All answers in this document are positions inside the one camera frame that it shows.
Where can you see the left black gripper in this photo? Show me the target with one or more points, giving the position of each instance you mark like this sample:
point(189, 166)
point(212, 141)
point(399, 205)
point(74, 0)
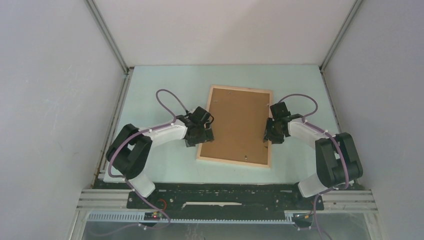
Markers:
point(207, 136)

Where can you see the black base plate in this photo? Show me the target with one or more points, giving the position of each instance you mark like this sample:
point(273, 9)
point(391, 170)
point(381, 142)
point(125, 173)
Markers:
point(231, 202)

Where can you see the aluminium rail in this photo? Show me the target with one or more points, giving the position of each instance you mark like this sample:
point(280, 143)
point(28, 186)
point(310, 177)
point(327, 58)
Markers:
point(338, 201)

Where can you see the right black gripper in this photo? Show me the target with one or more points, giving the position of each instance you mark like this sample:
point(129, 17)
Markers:
point(274, 140)

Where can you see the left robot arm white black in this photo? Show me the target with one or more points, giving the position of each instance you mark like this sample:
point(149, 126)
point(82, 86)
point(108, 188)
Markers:
point(128, 154)

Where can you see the wooden picture frame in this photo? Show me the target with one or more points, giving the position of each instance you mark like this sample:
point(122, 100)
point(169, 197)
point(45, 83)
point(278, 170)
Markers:
point(232, 162)

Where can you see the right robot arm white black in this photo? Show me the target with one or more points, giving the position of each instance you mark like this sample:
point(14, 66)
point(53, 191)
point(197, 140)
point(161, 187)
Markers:
point(336, 158)

